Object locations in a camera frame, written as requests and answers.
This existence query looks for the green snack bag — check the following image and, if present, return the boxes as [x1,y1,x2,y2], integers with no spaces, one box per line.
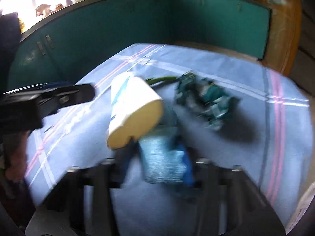
[175,72,241,131]

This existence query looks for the green lower cabinets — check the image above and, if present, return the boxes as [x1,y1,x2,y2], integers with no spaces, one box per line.
[7,0,271,90]

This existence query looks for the left hand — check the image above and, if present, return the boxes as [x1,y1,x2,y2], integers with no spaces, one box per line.
[1,131,29,184]

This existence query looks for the white lined trash bin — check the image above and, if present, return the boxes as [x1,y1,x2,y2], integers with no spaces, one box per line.
[286,182,315,235]

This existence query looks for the blue plaid tablecloth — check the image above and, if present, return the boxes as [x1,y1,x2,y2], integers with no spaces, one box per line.
[26,44,313,225]

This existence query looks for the white paper cup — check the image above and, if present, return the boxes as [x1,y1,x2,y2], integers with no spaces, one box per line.
[107,72,164,150]

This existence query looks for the green vegetable stem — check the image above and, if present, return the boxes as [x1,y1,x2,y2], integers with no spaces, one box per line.
[145,76,177,85]

